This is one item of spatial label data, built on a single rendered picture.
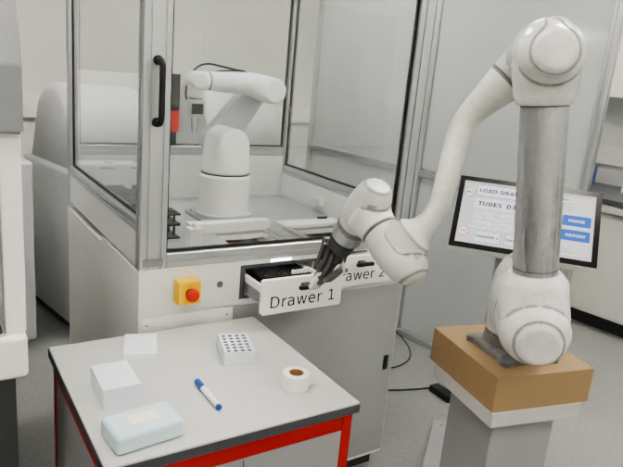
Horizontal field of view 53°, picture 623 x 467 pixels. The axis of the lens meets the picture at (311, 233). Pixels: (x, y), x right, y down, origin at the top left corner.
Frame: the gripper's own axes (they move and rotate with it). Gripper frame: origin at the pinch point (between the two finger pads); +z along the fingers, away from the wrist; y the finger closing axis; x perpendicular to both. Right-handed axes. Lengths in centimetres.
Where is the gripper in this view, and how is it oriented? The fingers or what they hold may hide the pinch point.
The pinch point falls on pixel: (317, 281)
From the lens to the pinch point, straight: 185.4
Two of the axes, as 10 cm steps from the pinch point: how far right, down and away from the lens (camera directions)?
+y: -3.9, -7.7, 5.1
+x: -8.4, 0.6, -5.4
